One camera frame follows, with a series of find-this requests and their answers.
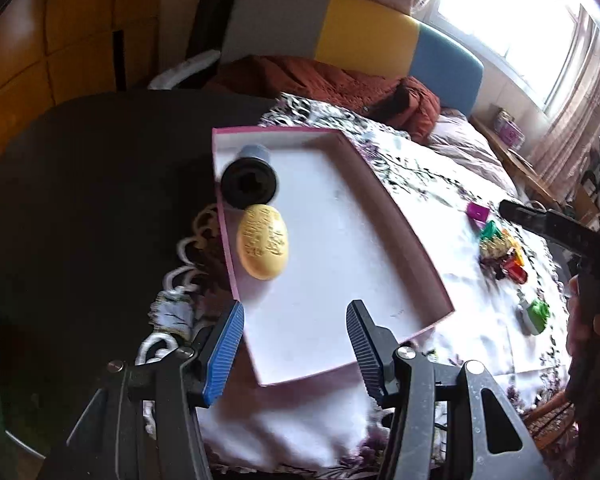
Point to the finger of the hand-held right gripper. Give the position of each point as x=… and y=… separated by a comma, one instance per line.
x=522, y=212

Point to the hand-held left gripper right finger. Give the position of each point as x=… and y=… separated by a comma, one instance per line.
x=362, y=347

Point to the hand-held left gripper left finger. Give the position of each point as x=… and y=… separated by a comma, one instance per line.
x=225, y=350

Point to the green plug-in device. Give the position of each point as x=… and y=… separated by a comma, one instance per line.
x=535, y=315

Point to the pink shallow cardboard box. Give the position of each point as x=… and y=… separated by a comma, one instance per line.
x=330, y=240

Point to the person's right hand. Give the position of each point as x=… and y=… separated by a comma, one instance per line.
x=577, y=332

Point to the purple plastic cup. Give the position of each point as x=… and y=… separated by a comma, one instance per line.
x=477, y=211

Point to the wooden bedside bench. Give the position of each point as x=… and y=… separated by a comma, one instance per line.
x=517, y=165

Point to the purple storage box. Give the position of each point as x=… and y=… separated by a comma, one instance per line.
x=507, y=127

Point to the pale pink duvet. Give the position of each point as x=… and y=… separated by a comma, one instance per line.
x=460, y=145

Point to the white embroidered floral tablecloth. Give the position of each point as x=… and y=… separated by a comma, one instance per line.
x=430, y=180

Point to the yellow oval soap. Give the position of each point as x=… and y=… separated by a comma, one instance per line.
x=262, y=242

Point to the pink patterned curtain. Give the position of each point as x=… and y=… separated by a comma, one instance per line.
x=580, y=110

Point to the wicker chair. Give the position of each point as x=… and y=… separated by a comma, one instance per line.
x=550, y=420

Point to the black roller with grey cap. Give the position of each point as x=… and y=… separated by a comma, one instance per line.
x=250, y=185

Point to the bright window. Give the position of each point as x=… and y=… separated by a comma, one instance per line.
x=505, y=5

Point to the grey yellow blue headboard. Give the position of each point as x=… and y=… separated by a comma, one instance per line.
x=360, y=25

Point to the rust brown quilt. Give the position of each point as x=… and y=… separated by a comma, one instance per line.
x=305, y=80

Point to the white cloth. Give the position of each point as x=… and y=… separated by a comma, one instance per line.
x=185, y=70

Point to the wooden wardrobe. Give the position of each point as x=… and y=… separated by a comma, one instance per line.
x=80, y=60

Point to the black garment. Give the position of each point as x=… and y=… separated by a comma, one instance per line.
x=215, y=15

